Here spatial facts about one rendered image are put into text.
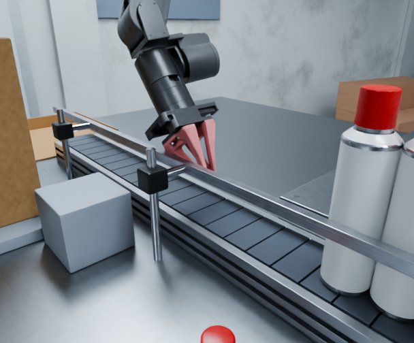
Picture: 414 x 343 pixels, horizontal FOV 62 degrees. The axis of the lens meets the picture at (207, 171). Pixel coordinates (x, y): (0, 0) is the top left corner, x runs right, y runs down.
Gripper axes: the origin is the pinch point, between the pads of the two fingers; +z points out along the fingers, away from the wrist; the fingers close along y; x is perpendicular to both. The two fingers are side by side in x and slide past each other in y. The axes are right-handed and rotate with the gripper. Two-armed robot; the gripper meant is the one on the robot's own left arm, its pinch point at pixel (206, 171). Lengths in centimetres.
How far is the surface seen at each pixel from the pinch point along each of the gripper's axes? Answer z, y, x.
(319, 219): 11.0, -4.3, -17.5
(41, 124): -44, 3, 69
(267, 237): 11.9, 0.0, -5.3
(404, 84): -26, 343, 88
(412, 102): -8, 361, 96
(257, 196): 6.4, -4.6, -11.7
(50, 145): -31, -2, 54
